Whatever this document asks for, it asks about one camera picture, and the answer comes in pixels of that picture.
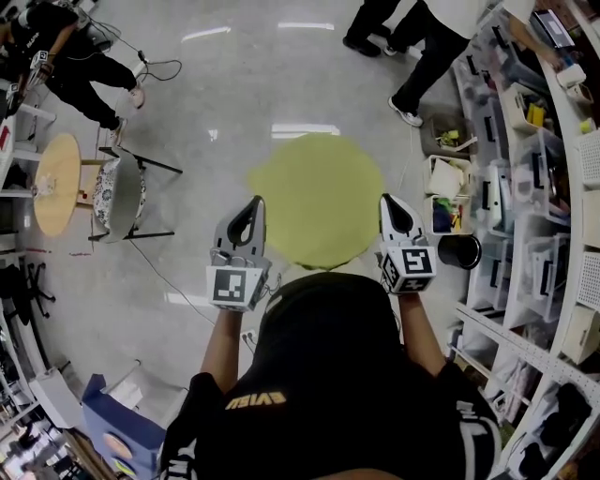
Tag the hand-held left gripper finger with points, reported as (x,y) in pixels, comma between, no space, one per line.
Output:
(261,225)
(222,229)

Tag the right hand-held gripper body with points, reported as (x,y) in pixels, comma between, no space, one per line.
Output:
(410,267)

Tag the person's black shirt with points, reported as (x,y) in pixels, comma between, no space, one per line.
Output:
(328,375)

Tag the yellow-green cloth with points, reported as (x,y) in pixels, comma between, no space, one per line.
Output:
(319,197)

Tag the dark grey storage bin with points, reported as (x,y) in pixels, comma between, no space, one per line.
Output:
(445,138)

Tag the white plastic box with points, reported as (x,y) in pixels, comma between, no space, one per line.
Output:
(54,398)

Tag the beige bin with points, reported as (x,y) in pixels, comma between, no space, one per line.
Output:
(518,110)

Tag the small white box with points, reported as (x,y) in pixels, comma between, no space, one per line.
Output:
(571,75)

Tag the black round bin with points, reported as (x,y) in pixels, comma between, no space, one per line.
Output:
(459,253)

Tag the pink cloth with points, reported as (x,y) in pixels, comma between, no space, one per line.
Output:
(513,384)

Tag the white power strip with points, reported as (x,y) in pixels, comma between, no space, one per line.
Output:
(249,336)

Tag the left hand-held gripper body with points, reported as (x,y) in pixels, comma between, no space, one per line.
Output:
(232,286)

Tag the round wooden table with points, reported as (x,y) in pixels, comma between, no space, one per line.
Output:
(56,183)

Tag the floral seat cushion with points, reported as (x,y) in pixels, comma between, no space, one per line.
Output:
(104,197)

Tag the blue cardboard box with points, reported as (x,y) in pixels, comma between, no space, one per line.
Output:
(122,422)

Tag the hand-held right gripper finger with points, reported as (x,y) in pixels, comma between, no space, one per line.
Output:
(385,220)
(415,222)

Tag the white metal shelving rack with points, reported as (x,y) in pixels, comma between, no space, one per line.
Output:
(515,347)

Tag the black tablet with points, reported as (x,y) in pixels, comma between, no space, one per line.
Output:
(553,28)

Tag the row of clear storage boxes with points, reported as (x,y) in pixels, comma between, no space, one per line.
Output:
(529,197)

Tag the grey chair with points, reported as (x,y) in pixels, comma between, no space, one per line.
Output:
(124,201)

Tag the person's left forearm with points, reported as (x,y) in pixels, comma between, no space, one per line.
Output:
(222,347)

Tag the person's right forearm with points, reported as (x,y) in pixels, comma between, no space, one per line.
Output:
(419,328)

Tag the black office chair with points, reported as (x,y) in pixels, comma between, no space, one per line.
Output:
(23,290)

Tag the white bin with white bag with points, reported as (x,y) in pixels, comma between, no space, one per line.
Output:
(445,178)

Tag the white side table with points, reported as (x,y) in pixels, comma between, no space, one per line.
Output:
(19,140)

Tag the black bag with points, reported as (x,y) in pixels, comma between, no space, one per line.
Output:
(565,412)

